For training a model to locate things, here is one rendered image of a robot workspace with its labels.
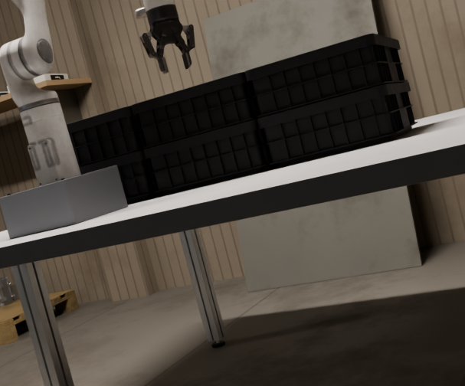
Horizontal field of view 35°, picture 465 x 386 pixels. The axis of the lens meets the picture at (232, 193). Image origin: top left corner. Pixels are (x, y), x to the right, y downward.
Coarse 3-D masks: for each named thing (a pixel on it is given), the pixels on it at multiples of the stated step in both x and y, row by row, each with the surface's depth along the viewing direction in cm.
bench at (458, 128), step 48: (384, 144) 152; (432, 144) 115; (192, 192) 159; (240, 192) 119; (288, 192) 113; (336, 192) 109; (0, 240) 167; (48, 240) 135; (96, 240) 130; (192, 240) 298; (48, 336) 218; (48, 384) 220
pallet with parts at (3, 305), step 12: (0, 288) 490; (12, 288) 504; (0, 300) 492; (12, 300) 498; (60, 300) 472; (72, 300) 483; (0, 312) 465; (12, 312) 452; (60, 312) 484; (0, 324) 426; (12, 324) 431; (24, 324) 468; (0, 336) 427; (12, 336) 429
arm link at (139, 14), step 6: (144, 0) 181; (150, 0) 180; (156, 0) 180; (162, 0) 180; (168, 0) 180; (174, 0) 183; (144, 6) 183; (150, 6) 180; (156, 6) 180; (138, 12) 186; (144, 12) 186
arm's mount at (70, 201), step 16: (80, 176) 158; (96, 176) 162; (112, 176) 167; (32, 192) 157; (48, 192) 156; (64, 192) 154; (80, 192) 157; (96, 192) 161; (112, 192) 166; (16, 208) 160; (32, 208) 158; (48, 208) 156; (64, 208) 154; (80, 208) 156; (96, 208) 160; (112, 208) 165; (16, 224) 161; (32, 224) 159; (48, 224) 157; (64, 224) 155
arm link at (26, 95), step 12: (0, 48) 166; (12, 48) 164; (0, 60) 165; (12, 60) 164; (12, 72) 165; (24, 72) 165; (12, 84) 165; (24, 84) 168; (12, 96) 165; (24, 96) 164; (36, 96) 164; (48, 96) 165; (24, 108) 165
